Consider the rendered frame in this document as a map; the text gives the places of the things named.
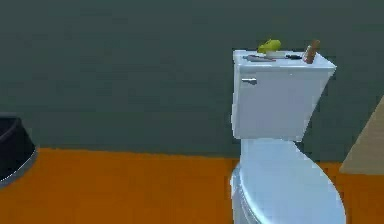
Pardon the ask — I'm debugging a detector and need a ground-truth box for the grey flat object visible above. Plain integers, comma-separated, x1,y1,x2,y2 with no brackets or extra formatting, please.
243,54,277,63

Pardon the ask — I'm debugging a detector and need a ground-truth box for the white toilet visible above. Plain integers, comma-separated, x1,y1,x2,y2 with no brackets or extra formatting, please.
229,49,348,224

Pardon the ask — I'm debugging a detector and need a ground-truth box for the black bin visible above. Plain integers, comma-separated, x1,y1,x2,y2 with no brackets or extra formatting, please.
0,113,39,188

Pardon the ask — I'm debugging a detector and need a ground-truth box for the beige cupboard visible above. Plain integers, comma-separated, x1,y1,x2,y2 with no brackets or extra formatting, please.
339,95,384,176

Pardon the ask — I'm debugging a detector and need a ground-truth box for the green plant in white pot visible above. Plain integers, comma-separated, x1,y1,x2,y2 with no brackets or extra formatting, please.
257,38,287,60

